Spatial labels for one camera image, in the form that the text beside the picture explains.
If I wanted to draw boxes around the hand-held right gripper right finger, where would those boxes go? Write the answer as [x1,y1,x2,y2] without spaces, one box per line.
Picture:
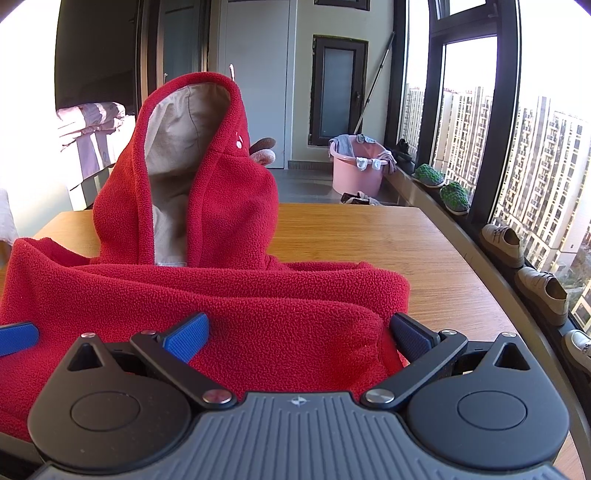
[359,312,533,409]

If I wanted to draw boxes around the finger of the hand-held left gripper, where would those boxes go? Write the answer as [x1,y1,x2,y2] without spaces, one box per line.
[0,322,40,357]

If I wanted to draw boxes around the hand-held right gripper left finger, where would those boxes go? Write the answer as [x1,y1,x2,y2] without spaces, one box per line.
[67,312,237,409]

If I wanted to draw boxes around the red hooded fleece jacket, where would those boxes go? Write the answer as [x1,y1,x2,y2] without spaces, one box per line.
[0,71,411,442]

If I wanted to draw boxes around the beige shoe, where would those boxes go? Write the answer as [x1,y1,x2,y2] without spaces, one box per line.
[564,329,591,375]
[516,267,570,326]
[481,223,525,269]

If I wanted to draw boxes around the floor slippers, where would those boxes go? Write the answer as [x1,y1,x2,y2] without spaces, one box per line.
[341,191,380,206]

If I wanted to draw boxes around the pink plastic basin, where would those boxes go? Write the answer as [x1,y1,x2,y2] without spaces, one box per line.
[329,134,387,197]

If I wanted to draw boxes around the black framed window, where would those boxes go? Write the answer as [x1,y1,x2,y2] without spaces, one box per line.
[388,0,591,334]

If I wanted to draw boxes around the dark frosted glass door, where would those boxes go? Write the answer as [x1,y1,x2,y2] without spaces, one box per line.
[307,34,369,149]

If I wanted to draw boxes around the mop handle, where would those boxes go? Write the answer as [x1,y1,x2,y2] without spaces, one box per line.
[353,31,396,135]

